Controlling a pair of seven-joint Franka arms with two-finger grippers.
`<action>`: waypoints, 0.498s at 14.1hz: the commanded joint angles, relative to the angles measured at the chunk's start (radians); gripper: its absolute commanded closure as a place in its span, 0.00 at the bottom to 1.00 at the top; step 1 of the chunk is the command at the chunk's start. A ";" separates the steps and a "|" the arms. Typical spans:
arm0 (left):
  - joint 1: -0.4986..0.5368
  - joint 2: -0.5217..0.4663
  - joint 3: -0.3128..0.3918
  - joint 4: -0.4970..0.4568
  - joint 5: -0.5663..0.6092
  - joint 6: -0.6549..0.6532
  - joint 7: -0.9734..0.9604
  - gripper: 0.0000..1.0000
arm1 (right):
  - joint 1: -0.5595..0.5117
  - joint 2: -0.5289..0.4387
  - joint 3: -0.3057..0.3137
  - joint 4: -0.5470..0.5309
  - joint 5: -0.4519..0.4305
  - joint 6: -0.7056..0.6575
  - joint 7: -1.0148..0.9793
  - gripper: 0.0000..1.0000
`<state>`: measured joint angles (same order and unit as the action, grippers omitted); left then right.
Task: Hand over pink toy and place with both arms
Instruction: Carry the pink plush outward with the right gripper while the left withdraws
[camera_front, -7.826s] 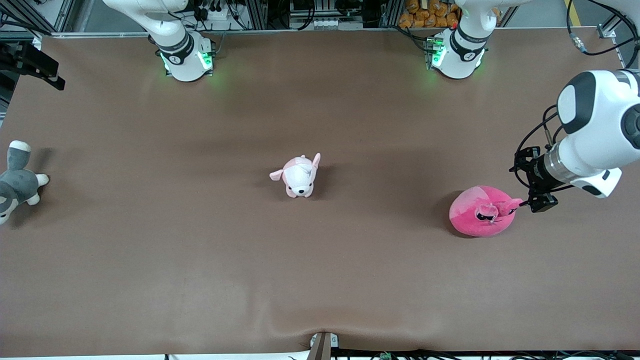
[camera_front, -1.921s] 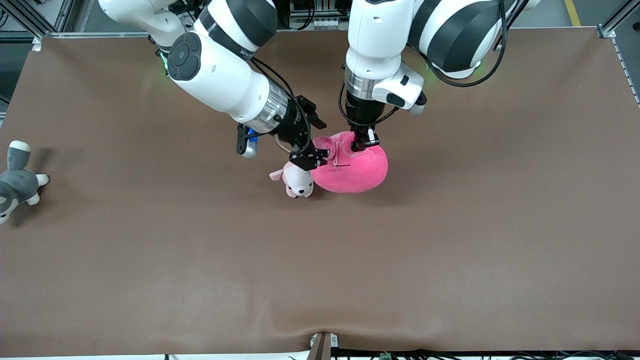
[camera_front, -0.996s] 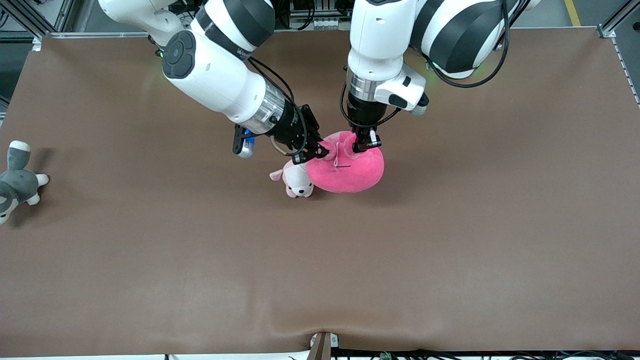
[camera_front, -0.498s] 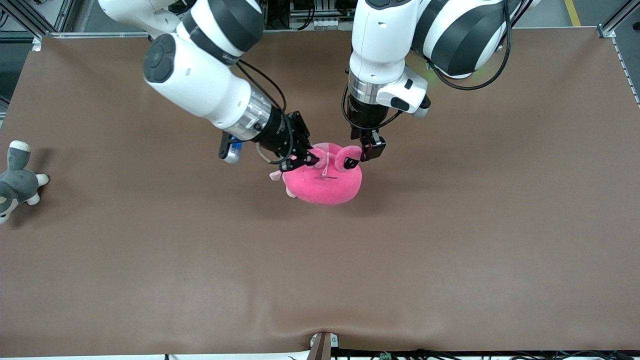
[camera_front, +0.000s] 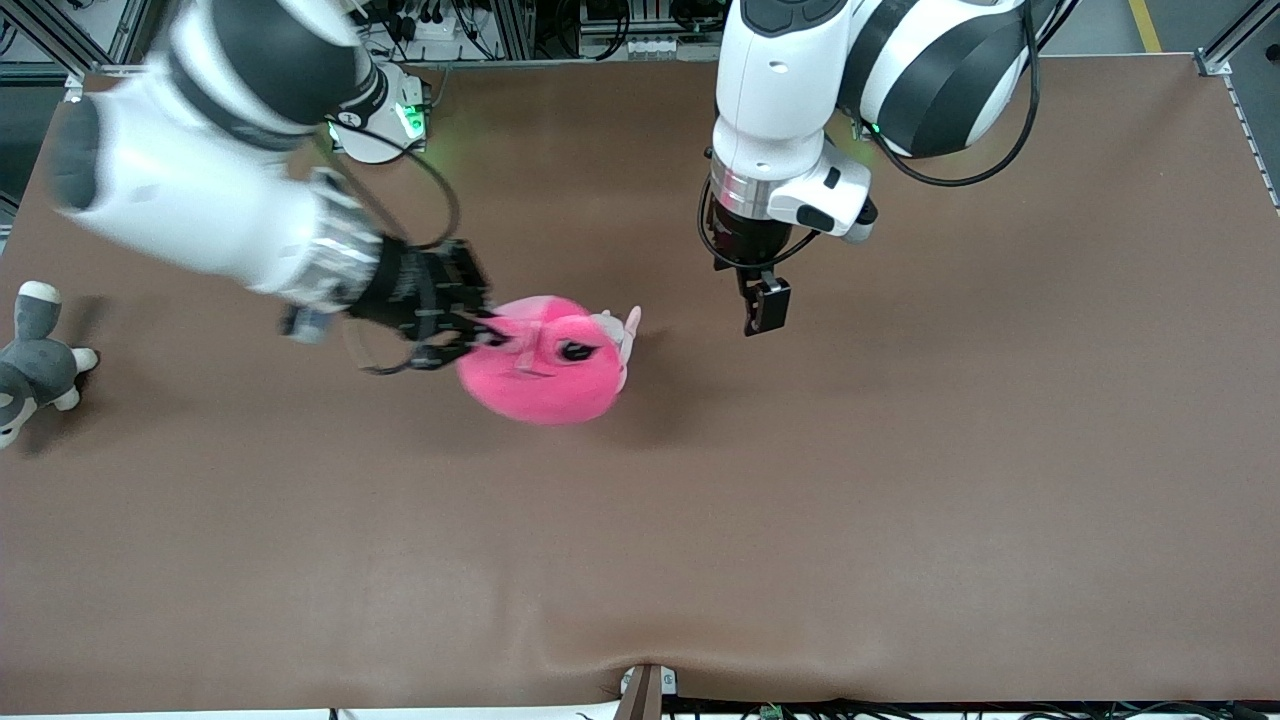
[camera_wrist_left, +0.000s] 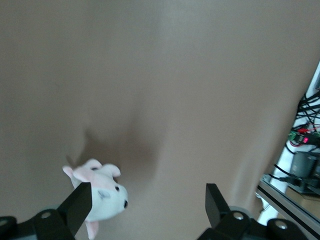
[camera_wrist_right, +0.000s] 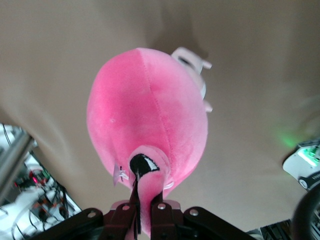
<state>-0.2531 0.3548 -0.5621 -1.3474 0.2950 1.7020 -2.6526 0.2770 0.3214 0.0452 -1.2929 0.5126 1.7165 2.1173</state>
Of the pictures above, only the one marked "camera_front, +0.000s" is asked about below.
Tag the grey white plush husky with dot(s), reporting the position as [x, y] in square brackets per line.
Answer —
[35, 370]

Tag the white power strip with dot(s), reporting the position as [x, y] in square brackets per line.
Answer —
[428, 25]

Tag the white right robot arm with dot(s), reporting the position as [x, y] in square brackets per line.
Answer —
[190, 190]

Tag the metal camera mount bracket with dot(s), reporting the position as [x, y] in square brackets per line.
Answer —
[642, 695]

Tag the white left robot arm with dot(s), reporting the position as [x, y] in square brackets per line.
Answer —
[790, 90]

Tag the hot pink round plush toy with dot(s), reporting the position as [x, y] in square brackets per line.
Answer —
[550, 385]

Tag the pale pink white plush dog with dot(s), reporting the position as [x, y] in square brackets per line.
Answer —
[628, 330]

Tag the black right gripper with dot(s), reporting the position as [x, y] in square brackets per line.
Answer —
[412, 292]

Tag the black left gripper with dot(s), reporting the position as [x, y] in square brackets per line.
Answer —
[742, 238]

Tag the white terminal block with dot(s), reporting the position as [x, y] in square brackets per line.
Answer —
[654, 46]

